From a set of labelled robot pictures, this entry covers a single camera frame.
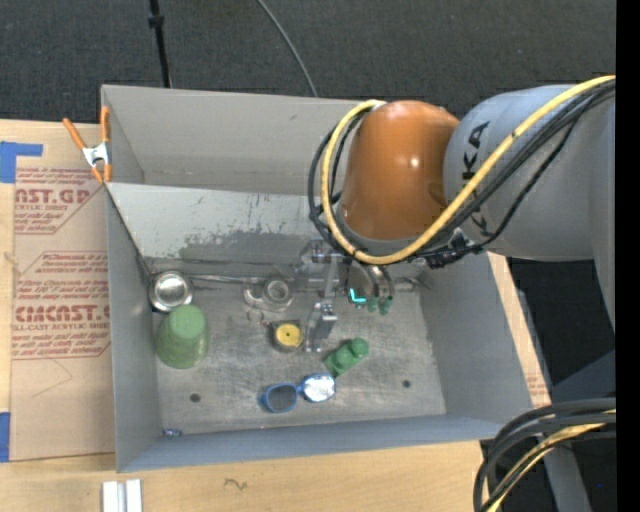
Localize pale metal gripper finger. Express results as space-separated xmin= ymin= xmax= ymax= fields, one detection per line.
xmin=303 ymin=300 xmax=338 ymax=354
xmin=300 ymin=238 xmax=346 ymax=302

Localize yellow round tape measure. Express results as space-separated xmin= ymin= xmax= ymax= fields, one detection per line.
xmin=245 ymin=307 xmax=304 ymax=354

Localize green toy figure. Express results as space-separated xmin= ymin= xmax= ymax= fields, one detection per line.
xmin=323 ymin=337 xmax=371 ymax=379

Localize clear glass round holder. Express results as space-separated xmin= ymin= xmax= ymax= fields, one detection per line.
xmin=242 ymin=277 xmax=295 ymax=309

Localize blue sunglasses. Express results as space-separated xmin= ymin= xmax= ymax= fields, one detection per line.
xmin=258 ymin=373 xmax=338 ymax=415

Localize grey metal bin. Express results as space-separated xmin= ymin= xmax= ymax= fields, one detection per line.
xmin=99 ymin=83 xmax=534 ymax=474

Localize green plastic cup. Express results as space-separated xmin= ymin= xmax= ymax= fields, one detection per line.
xmin=154 ymin=304 xmax=211 ymax=371

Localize shiny steel cup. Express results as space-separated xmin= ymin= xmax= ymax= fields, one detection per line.
xmin=148 ymin=270 xmax=195 ymax=314

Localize brown cardboard board, red print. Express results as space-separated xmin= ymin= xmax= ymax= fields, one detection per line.
xmin=0 ymin=118 xmax=552 ymax=462

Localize black cylinder on white bracket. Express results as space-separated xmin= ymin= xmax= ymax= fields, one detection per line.
xmin=424 ymin=238 xmax=482 ymax=270

